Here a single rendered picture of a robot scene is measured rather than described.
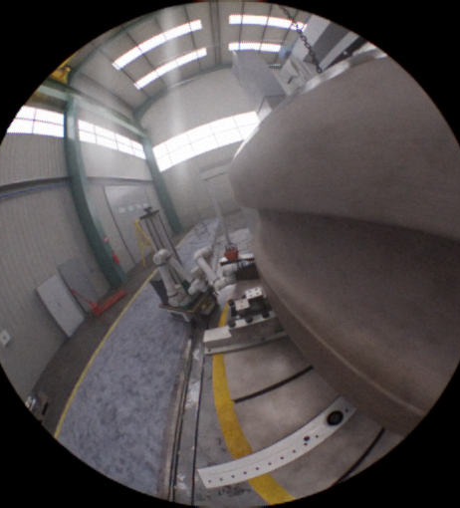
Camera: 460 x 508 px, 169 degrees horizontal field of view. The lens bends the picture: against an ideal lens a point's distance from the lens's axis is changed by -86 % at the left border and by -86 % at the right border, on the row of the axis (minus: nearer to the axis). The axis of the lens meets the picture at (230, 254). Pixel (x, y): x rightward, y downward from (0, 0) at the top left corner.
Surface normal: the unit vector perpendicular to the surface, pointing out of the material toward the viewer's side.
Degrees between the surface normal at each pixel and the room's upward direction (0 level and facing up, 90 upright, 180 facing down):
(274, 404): 0
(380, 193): 90
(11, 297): 90
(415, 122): 90
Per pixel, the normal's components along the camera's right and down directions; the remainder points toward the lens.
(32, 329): 0.94, -0.31
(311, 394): -0.33, -0.88
